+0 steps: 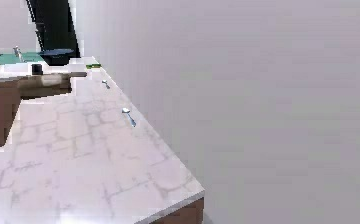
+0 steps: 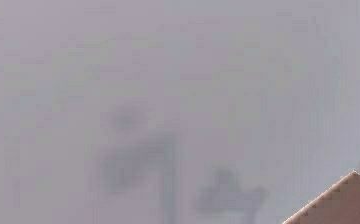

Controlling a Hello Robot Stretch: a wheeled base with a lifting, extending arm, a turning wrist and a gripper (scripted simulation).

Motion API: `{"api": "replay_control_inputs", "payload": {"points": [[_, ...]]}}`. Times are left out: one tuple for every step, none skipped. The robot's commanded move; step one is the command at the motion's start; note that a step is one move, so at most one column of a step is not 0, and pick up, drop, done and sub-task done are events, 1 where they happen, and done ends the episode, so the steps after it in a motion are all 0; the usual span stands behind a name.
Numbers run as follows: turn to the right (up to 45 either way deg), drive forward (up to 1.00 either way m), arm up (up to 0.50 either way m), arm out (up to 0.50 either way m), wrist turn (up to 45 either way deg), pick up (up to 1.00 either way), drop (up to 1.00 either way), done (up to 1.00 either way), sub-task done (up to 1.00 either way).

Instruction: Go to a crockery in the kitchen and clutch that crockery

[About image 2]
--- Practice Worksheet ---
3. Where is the brown wooden furniture corner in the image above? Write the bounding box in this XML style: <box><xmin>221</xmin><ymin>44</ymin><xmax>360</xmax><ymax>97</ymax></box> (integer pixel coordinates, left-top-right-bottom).
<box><xmin>281</xmin><ymin>169</ymin><xmax>360</xmax><ymax>224</ymax></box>

